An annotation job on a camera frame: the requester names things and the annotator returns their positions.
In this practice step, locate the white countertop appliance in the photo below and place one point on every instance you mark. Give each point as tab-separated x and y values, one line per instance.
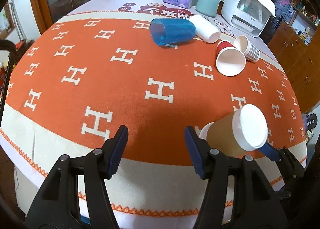
249	16

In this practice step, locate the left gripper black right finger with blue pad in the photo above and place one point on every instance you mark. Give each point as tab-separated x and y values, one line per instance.
255	203

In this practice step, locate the blue translucent plastic cup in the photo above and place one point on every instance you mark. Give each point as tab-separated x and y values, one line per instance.
171	31

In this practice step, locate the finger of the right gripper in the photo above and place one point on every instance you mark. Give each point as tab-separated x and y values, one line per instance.
285	160

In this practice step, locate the orange H-pattern tablecloth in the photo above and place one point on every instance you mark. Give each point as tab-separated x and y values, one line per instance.
98	68

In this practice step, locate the grey checkered paper cup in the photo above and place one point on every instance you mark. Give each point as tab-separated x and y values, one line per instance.
250	52

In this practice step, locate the white plastic cup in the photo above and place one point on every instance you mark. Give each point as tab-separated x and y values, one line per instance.
204	29

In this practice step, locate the brown wooden sideboard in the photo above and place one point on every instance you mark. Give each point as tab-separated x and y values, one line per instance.
295	45

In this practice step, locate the brown sleeve paper cup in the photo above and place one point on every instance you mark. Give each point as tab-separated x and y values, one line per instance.
243	131

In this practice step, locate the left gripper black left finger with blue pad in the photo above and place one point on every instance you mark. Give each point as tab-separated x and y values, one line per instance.
56	204

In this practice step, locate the teal canister brown lid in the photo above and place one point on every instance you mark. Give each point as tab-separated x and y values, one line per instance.
207	7

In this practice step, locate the red paper cup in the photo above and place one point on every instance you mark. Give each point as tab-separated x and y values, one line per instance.
229	60

